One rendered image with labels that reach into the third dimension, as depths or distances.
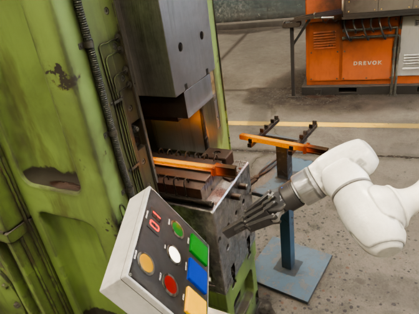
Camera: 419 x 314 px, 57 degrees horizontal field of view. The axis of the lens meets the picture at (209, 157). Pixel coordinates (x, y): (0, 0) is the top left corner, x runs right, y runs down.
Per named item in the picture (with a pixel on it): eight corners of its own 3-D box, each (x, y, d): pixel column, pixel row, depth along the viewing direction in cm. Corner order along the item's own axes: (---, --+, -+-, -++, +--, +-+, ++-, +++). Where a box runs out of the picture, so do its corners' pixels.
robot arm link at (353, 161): (301, 157, 99) (322, 197, 91) (356, 123, 94) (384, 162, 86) (316, 174, 107) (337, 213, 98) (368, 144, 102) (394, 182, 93)
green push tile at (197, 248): (208, 248, 116) (192, 232, 113) (208, 266, 109) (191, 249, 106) (203, 250, 116) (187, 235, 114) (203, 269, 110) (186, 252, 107)
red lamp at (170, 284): (182, 285, 92) (179, 272, 90) (172, 300, 89) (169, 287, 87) (171, 282, 94) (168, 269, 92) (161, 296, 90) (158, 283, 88)
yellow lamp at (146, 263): (159, 265, 89) (155, 250, 87) (148, 279, 86) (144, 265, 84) (148, 261, 90) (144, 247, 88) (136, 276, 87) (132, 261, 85)
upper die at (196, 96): (213, 97, 145) (210, 72, 140) (188, 118, 130) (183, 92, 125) (124, 93, 163) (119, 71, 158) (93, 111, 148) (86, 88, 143)
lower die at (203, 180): (223, 176, 162) (221, 159, 158) (202, 204, 147) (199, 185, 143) (142, 164, 180) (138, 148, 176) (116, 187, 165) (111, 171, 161)
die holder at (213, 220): (255, 238, 192) (249, 161, 170) (226, 295, 163) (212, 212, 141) (161, 218, 216) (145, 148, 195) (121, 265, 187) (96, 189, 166)
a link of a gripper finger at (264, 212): (283, 209, 103) (284, 212, 102) (249, 228, 106) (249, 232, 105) (275, 199, 102) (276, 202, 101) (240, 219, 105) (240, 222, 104)
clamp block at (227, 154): (234, 162, 171) (232, 149, 168) (227, 172, 165) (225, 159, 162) (210, 159, 176) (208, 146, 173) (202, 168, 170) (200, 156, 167)
